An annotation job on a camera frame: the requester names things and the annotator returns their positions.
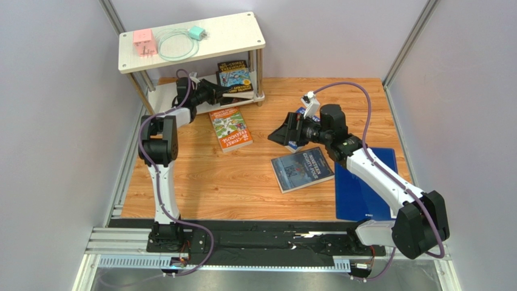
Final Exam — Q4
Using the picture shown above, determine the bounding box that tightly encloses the white two-tier shelf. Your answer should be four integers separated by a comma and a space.
118, 11, 266, 113

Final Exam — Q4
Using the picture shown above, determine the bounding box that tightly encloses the orange 78-Storey Treehouse book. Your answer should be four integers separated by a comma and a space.
209, 107, 254, 153

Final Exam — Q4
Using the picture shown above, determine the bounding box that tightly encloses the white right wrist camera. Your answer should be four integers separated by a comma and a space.
300, 91, 320, 119

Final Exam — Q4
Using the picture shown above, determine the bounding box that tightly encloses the mint green charging cable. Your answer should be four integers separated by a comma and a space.
154, 27, 200, 62

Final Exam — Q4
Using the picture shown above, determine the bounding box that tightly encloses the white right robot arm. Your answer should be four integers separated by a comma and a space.
268, 104, 450, 259

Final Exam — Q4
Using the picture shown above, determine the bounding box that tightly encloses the pink cube power adapter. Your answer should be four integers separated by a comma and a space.
132, 28, 158, 57

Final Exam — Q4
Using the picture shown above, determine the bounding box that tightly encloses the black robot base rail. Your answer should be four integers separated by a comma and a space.
146, 220, 387, 269

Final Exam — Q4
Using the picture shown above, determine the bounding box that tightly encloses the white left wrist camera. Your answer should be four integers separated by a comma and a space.
189, 72, 201, 87

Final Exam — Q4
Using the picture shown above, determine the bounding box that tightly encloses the blue 91-Storey Treehouse book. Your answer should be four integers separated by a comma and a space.
285, 107, 305, 153

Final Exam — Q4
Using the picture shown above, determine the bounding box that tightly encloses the Three Days to See book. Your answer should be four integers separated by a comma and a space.
217, 96, 254, 108

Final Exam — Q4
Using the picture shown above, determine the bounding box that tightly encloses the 169-Storey Treehouse book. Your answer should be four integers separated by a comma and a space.
216, 60, 254, 99

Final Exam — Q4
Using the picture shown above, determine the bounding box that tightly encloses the mint green charger plug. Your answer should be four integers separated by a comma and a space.
188, 26, 208, 41

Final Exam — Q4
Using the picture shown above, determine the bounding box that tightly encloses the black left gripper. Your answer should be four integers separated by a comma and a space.
191, 78, 231, 105

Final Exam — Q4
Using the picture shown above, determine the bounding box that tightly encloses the Nineteen Eighty-Four book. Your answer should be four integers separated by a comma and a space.
271, 147, 334, 193

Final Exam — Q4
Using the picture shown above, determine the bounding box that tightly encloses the blue file folder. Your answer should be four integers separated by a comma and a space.
334, 163, 396, 221

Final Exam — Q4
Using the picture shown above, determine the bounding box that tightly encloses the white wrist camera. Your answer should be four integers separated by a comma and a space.
189, 72, 201, 87
300, 91, 320, 119

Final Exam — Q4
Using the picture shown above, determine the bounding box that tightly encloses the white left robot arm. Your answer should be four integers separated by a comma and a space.
138, 77, 231, 249

